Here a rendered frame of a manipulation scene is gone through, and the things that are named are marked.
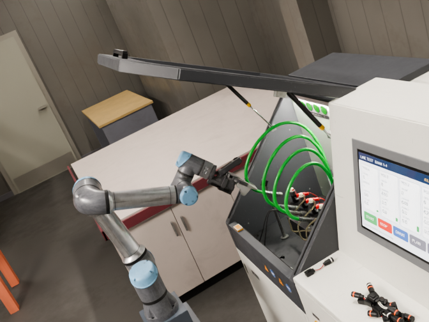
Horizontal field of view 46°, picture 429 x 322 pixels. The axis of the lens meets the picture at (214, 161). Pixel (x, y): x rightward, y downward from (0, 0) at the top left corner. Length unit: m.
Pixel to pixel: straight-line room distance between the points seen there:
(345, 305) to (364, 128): 0.59
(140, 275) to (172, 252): 1.48
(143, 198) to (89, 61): 6.23
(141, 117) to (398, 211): 5.16
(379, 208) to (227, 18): 4.31
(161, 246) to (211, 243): 0.37
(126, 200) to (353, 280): 0.90
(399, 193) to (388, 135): 0.18
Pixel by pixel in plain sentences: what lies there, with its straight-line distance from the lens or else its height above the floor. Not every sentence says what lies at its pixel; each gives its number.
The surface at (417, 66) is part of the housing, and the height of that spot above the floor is 1.50.
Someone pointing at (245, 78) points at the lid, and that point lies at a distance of 1.69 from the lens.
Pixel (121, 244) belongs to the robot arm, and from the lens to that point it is 2.22.
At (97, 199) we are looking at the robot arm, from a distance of 2.00.
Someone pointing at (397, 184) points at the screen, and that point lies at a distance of 1.65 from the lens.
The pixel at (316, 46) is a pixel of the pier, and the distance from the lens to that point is 4.60.
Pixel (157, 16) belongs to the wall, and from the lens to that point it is 5.54.
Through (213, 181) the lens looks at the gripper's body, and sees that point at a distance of 2.18.
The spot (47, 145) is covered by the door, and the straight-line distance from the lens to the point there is 8.17.
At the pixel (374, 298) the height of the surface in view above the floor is 1.03.
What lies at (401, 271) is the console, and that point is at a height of 1.06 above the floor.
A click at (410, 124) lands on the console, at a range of 1.55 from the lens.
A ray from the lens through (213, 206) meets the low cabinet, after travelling 3.61.
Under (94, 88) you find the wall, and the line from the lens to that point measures 8.18.
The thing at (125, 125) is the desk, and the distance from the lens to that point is 6.53.
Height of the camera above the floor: 2.17
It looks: 21 degrees down
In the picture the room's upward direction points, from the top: 22 degrees counter-clockwise
